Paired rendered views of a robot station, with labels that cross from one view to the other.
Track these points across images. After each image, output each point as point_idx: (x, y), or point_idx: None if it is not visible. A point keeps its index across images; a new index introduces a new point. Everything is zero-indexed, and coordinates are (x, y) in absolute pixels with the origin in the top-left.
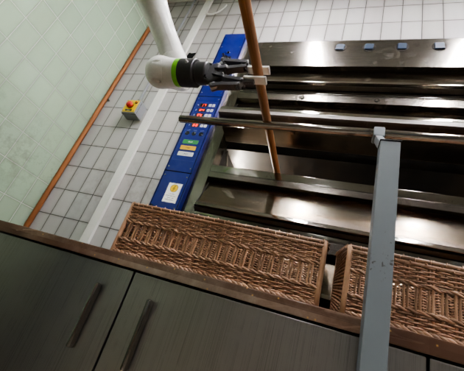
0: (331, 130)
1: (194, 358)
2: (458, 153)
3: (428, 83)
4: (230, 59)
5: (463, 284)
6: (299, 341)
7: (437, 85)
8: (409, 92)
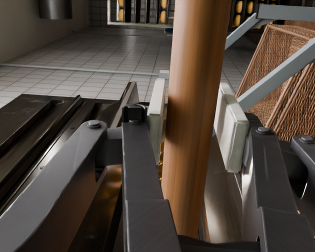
0: None
1: None
2: (116, 177)
3: None
4: (36, 201)
5: None
6: None
7: (6, 176)
8: None
